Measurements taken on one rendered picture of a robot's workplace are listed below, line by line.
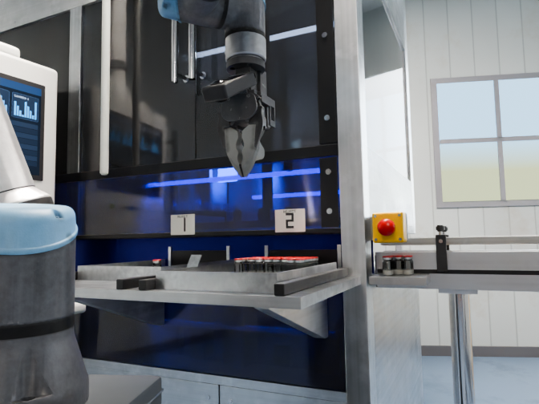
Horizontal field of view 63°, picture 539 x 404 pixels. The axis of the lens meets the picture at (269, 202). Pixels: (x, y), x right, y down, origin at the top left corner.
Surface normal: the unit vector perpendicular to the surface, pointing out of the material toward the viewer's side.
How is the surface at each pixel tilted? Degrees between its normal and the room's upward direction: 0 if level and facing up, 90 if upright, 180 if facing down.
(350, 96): 90
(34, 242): 87
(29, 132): 90
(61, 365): 72
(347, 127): 90
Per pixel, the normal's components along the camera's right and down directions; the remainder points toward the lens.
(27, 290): 0.59, -0.07
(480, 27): -0.13, -0.08
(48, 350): 0.79, -0.36
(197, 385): -0.42, -0.07
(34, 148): 0.86, -0.06
